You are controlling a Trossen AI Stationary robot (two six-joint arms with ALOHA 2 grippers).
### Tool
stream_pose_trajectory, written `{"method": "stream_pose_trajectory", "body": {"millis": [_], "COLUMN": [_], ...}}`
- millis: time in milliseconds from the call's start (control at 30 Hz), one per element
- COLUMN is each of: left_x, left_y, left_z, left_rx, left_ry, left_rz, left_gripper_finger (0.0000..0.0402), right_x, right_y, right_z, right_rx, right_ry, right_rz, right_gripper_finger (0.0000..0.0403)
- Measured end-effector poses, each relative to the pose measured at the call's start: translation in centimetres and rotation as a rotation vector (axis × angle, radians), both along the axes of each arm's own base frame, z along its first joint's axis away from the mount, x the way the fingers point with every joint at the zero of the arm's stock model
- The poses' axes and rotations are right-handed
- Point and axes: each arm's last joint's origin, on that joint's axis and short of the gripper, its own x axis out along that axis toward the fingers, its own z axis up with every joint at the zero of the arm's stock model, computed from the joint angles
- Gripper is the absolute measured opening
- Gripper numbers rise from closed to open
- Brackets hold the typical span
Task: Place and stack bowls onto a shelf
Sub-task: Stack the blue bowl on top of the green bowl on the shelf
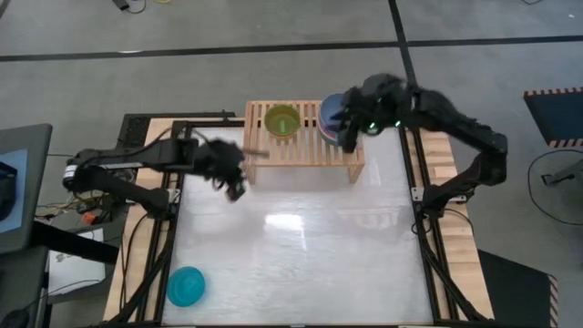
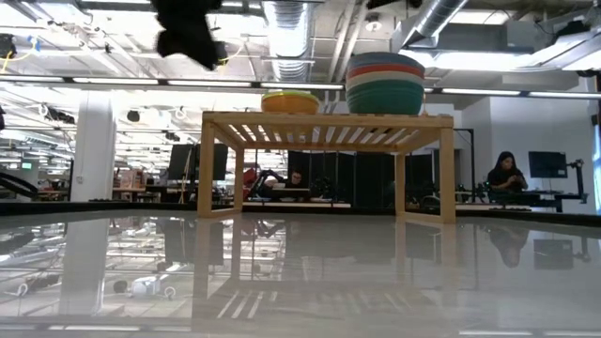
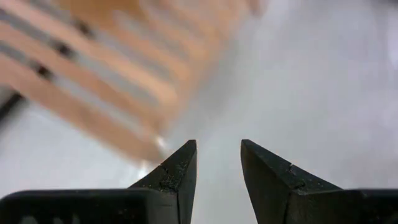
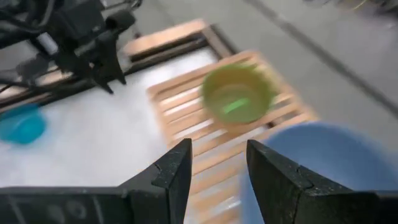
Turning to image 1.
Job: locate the black desk bar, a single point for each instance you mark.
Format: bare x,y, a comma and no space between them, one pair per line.
73,243

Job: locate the white paper sheet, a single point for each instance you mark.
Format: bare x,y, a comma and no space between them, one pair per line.
77,273

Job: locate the grey monitor with blue screen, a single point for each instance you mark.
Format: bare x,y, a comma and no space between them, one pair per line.
32,191

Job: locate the grey floor stand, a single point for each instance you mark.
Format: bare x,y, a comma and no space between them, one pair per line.
565,175

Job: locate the black power adapter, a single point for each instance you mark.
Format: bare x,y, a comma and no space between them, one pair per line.
120,4

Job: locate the small orange object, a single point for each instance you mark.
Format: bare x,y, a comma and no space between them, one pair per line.
88,218

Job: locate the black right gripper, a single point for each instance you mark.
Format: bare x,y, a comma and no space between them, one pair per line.
378,102

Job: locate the red bowl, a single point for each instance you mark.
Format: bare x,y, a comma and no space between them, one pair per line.
326,132

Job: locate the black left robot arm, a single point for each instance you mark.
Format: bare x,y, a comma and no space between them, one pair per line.
136,157

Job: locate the black aluminium table frame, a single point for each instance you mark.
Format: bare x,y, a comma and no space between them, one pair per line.
412,159

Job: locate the blue bowl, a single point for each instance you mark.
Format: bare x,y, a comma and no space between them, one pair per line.
330,111

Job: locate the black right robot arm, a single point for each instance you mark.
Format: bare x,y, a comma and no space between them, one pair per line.
455,120

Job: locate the black floor mat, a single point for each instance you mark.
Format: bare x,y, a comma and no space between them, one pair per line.
514,291

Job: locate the white corner bracket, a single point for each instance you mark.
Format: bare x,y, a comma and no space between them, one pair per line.
417,193

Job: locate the blue mat with striped edge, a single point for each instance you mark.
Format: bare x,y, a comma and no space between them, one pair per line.
555,116

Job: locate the cyan translucent bowl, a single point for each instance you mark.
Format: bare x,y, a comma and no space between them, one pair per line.
186,287

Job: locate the yellow translucent bowl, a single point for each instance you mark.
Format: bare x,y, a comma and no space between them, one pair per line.
266,119

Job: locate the black perforated panel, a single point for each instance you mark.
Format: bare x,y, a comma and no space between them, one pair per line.
134,132

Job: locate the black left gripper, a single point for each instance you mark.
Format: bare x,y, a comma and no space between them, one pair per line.
221,159

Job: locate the wooden slatted shelf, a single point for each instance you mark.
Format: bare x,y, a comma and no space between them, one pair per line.
300,152

